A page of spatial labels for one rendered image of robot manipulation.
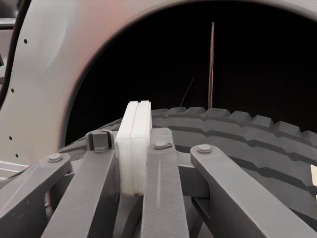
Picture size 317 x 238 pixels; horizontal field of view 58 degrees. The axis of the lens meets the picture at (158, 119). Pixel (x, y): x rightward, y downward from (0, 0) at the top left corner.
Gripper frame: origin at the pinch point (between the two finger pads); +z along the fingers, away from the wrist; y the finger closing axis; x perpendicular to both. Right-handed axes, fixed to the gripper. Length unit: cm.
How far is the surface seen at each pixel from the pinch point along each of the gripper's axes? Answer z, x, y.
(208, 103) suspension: 62, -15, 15
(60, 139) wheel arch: 52, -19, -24
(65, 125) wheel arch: 52, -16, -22
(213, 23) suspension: 63, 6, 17
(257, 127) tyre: 11.4, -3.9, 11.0
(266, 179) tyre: 1.7, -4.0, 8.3
